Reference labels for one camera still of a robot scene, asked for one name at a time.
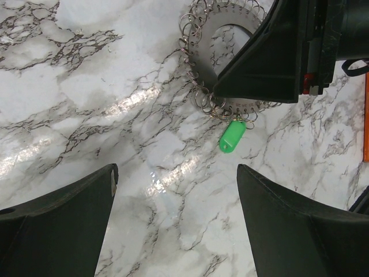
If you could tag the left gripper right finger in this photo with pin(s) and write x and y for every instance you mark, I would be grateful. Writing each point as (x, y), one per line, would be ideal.
(293, 235)

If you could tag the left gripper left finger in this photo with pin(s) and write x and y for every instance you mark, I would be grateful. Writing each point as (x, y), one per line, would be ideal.
(62, 232)

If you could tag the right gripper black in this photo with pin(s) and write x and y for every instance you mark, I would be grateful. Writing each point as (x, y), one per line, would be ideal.
(266, 68)

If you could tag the green key tag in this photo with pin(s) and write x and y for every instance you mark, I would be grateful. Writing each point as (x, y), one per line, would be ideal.
(231, 136)

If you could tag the metal disc with keyrings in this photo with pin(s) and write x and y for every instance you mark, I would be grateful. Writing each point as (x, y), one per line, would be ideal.
(212, 33)

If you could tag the orange box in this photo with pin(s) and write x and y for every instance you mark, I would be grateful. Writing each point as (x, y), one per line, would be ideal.
(366, 122)

